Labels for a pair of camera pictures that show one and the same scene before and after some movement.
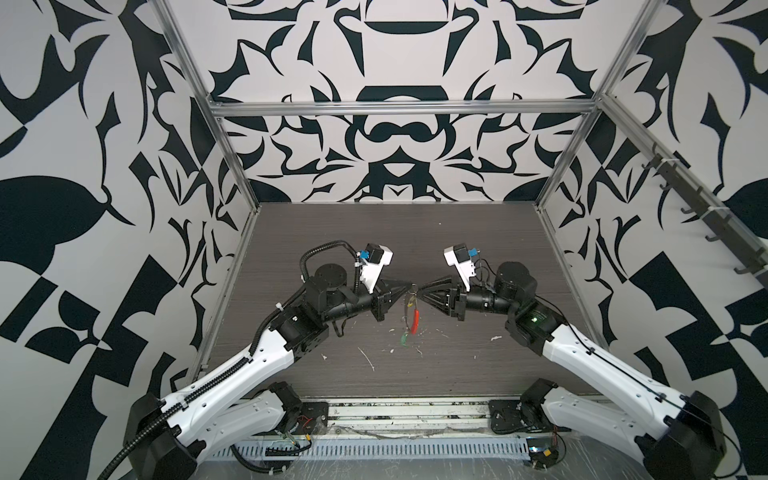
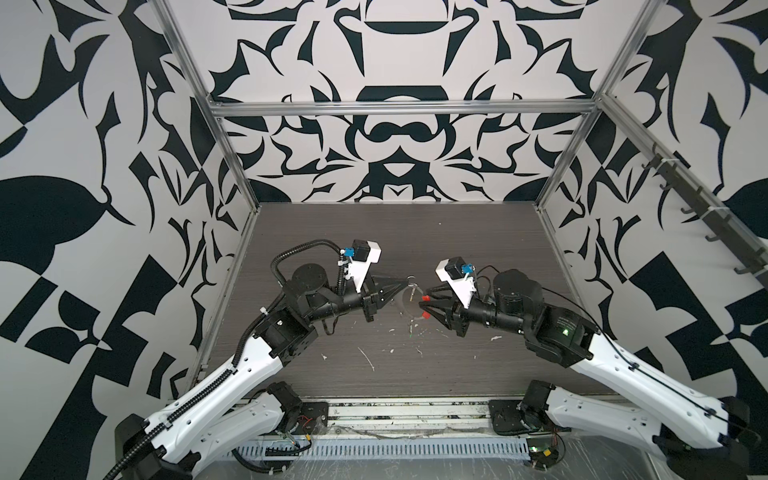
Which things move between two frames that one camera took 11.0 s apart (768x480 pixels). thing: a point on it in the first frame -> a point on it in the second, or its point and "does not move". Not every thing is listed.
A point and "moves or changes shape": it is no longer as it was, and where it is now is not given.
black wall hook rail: (751, 255) does not move
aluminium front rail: (385, 415) does not move
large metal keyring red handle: (412, 314) moves or changes shape
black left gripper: (382, 298) does not move
